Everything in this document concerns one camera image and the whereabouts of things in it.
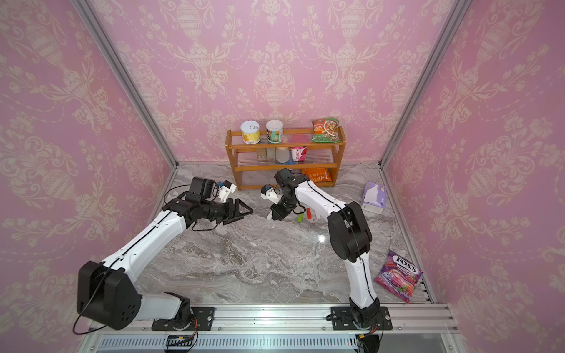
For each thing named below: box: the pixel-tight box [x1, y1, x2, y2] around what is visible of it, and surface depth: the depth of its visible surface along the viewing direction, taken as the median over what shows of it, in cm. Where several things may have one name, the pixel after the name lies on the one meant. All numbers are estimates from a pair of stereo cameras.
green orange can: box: [265, 119, 284, 144], surface depth 88 cm
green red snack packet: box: [310, 117, 341, 144], surface depth 91 cm
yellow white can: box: [240, 119, 262, 145], surface depth 88 cm
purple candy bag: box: [374, 249, 424, 304], surface depth 82 cm
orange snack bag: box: [301, 167, 333, 184], surface depth 115 cm
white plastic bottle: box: [275, 147, 290, 164], surface depth 101 cm
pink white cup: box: [291, 146, 307, 162], surface depth 99 cm
